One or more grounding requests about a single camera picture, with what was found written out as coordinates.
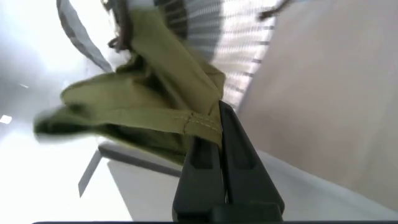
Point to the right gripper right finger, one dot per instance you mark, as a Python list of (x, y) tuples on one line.
[(248, 186)]

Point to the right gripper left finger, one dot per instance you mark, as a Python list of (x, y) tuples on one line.
[(199, 193)]

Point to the white laundry basket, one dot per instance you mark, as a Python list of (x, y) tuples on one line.
[(236, 37)]

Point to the pale grey shorts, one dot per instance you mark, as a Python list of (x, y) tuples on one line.
[(77, 34)]

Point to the green t-shirt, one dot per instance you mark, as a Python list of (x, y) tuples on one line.
[(140, 93)]

